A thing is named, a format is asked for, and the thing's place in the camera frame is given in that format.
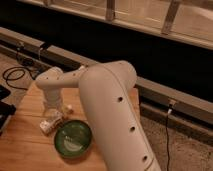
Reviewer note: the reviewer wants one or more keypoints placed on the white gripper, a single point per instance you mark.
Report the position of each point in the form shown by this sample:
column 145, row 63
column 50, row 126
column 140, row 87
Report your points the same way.
column 53, row 100

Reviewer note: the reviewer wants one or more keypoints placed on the white plastic bottle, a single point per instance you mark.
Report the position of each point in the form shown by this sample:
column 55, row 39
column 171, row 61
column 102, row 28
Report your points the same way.
column 50, row 123

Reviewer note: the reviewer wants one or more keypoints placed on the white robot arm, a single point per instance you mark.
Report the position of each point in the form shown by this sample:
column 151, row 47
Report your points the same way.
column 104, row 94

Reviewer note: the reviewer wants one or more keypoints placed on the green ceramic bowl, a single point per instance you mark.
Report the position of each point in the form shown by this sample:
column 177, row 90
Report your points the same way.
column 73, row 139

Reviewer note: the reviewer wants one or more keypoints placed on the black object at left edge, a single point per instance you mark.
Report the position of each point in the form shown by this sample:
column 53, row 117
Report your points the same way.
column 6, row 110

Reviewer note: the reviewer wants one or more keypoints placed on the grey baseboard rail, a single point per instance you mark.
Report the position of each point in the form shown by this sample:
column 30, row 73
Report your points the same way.
column 180, row 111

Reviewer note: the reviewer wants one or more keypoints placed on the wooden window frame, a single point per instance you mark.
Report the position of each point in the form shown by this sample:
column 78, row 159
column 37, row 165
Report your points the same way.
column 187, row 21

